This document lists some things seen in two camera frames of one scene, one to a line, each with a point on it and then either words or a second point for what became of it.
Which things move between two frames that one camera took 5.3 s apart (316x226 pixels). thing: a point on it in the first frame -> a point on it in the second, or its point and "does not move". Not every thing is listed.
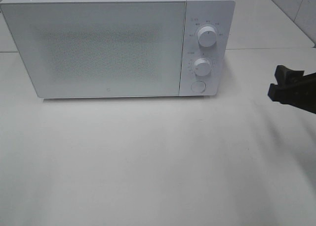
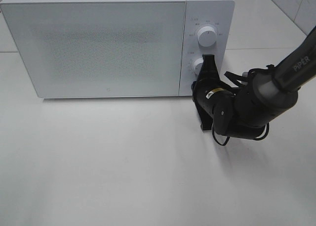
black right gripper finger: x=286 y=75 -> x=214 y=95
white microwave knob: x=202 y=67 does not move
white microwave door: x=100 y=49 does not move
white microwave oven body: x=80 y=43 does not move
